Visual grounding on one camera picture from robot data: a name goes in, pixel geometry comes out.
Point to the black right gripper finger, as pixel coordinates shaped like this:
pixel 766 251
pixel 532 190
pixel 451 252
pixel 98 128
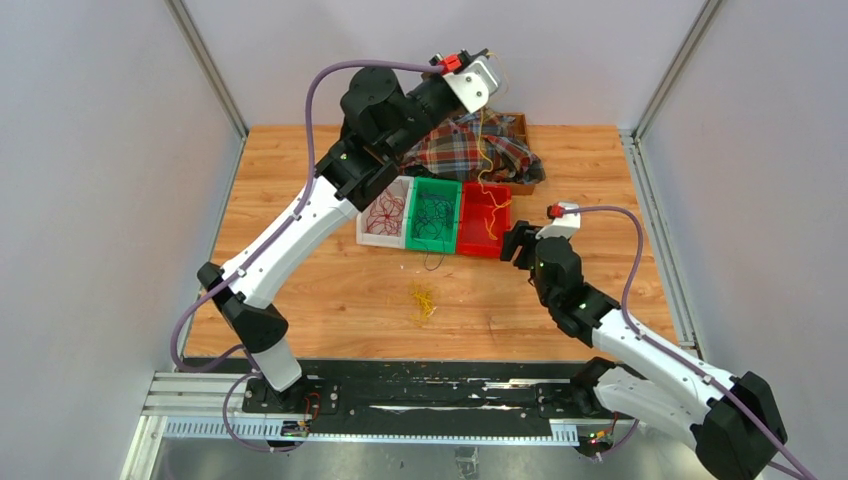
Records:
pixel 525 234
pixel 512 240

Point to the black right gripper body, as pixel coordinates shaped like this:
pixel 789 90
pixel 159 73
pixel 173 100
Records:
pixel 540 287

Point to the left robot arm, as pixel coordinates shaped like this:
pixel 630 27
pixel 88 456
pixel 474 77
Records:
pixel 388 108

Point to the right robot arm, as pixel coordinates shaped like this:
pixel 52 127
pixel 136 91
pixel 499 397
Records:
pixel 731 423

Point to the red plastic bin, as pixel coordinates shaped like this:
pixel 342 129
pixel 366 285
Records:
pixel 485 217

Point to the wooden tray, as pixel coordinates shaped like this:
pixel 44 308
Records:
pixel 499 152

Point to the green plastic bin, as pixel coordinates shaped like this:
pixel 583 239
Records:
pixel 433 222

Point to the plaid flannel shirt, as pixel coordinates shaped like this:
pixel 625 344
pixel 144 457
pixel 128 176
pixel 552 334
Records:
pixel 441 154

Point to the white plastic bin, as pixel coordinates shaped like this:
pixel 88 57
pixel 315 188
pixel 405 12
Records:
pixel 384 222

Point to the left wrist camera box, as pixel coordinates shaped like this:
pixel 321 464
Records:
pixel 472 91

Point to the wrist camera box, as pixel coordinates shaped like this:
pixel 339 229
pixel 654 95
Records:
pixel 565 221
pixel 472 91

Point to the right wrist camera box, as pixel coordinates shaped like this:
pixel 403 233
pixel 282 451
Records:
pixel 565 221

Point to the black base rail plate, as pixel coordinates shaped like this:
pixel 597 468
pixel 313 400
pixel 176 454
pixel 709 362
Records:
pixel 432 399

